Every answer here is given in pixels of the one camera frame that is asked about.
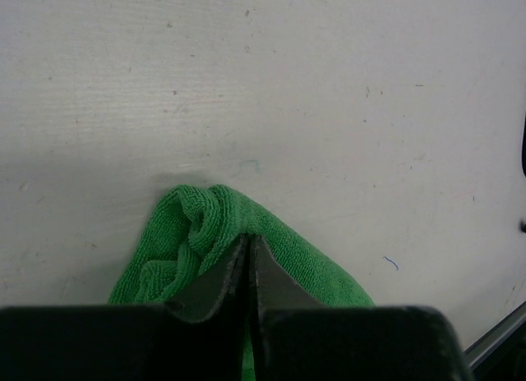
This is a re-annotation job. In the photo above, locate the green microfiber towel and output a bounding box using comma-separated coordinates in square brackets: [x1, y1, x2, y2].
[107, 183, 376, 381]

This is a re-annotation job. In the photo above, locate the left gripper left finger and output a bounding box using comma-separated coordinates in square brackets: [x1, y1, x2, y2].
[1, 236, 249, 380]

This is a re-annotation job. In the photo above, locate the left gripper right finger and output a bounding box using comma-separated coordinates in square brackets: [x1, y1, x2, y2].
[249, 236, 473, 380]

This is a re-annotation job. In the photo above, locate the aluminium mounting rail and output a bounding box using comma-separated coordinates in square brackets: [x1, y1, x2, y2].
[465, 302, 525, 377]

